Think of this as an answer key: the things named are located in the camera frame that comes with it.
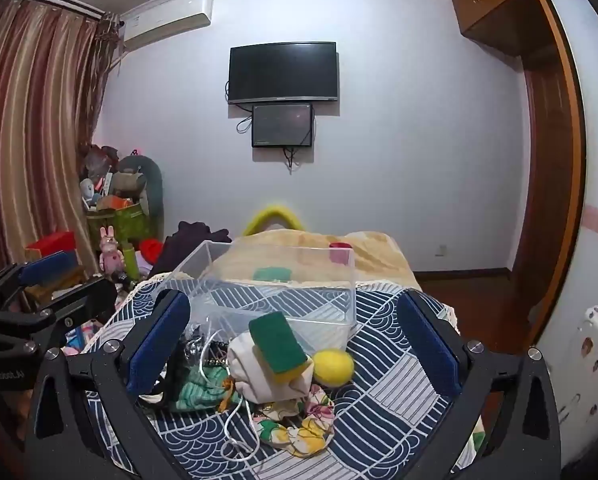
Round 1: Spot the red box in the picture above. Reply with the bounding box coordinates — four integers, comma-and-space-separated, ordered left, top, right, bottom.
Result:
24, 231, 76, 261

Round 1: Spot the green yellow sponge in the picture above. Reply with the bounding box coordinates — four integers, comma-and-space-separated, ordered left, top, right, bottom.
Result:
249, 312, 311, 384

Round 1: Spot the floral patterned cloth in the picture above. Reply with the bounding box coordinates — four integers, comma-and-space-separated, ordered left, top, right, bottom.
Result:
253, 384, 336, 458

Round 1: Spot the green knitted cloth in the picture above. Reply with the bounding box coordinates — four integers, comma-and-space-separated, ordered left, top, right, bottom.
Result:
168, 366, 240, 413

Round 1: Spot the clear plastic storage box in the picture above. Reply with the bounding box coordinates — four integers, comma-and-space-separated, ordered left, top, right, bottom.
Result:
152, 240, 356, 356

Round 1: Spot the green bottle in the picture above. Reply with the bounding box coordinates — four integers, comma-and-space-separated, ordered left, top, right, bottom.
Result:
121, 242, 140, 281

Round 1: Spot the small black wall monitor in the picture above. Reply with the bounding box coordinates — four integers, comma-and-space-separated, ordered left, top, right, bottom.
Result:
251, 103, 314, 148

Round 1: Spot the beige blanket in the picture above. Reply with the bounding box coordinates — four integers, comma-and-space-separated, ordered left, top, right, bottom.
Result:
213, 229, 420, 289

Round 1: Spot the yellow felt ball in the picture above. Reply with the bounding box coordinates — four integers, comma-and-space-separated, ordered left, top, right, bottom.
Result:
312, 349, 354, 388

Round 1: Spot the white air conditioner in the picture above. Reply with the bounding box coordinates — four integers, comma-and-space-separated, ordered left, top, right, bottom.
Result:
123, 0, 212, 52

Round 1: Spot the green storage box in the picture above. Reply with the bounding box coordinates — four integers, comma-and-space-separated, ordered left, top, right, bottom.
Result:
85, 204, 158, 252

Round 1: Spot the yellow plush ring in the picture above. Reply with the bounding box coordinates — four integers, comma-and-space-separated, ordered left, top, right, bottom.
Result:
241, 202, 306, 238

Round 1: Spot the large black wall television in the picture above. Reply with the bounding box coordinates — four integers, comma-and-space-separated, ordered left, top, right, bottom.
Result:
227, 41, 339, 104

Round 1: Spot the white cord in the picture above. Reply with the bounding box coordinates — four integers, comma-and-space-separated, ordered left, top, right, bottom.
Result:
198, 316, 263, 463

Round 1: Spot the striped red beige curtain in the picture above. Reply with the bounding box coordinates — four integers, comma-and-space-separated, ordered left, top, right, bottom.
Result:
0, 0, 111, 272

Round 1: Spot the grey green plush toy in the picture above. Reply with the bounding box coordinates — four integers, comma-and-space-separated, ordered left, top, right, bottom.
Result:
111, 155, 164, 235

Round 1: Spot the wooden wardrobe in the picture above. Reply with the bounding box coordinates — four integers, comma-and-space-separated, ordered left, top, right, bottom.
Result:
452, 0, 585, 344

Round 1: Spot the pink rabbit toy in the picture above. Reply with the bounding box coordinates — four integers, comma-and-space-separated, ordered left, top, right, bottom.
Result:
99, 226, 124, 276

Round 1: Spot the dark purple garment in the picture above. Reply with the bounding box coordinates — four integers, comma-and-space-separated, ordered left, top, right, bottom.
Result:
148, 221, 232, 278

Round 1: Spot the red plush item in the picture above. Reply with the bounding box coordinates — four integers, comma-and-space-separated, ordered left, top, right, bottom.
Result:
138, 238, 164, 266

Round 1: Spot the blue white patterned bedspread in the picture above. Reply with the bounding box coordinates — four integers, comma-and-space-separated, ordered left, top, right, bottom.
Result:
145, 281, 450, 479

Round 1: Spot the white cloth pouch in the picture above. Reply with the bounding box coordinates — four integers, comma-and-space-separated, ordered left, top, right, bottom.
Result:
226, 332, 314, 404

